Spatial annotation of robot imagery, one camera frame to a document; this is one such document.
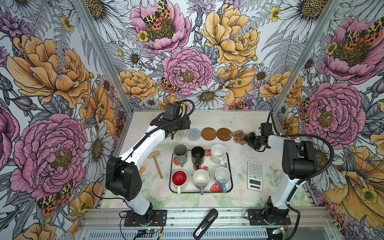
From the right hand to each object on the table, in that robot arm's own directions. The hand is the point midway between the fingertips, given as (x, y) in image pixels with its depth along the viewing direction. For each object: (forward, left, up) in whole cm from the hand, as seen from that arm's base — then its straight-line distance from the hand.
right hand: (245, 143), depth 100 cm
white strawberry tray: (-20, +24, -2) cm, 32 cm away
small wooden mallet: (-7, +59, 0) cm, 60 cm away
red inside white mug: (-22, +42, +1) cm, 48 cm away
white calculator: (-22, -1, -1) cm, 22 cm away
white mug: (-7, +19, +2) cm, 20 cm away
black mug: (-9, +31, +1) cm, 33 cm away
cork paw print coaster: (+6, +3, -1) cm, 7 cm away
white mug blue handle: (-22, +18, +2) cm, 28 cm away
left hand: (0, +38, +19) cm, 43 cm away
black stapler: (-45, +29, +3) cm, 53 cm away
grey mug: (-8, +42, +4) cm, 43 cm away
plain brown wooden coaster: (+10, +23, -2) cm, 26 cm away
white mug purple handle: (-22, +30, -1) cm, 37 cm away
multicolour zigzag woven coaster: (+9, +43, 0) cm, 44 cm away
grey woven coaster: (+10, +34, -2) cm, 35 cm away
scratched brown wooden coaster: (+9, +12, -2) cm, 16 cm away
